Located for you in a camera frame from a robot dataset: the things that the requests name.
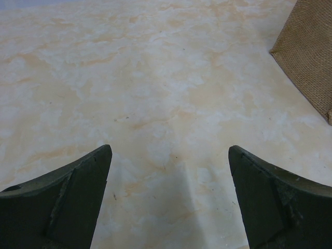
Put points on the patterned canvas tote bag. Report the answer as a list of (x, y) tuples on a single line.
[(303, 52)]

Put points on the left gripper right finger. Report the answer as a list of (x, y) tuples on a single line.
[(279, 209)]

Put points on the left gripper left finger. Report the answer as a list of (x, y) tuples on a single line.
[(58, 209)]

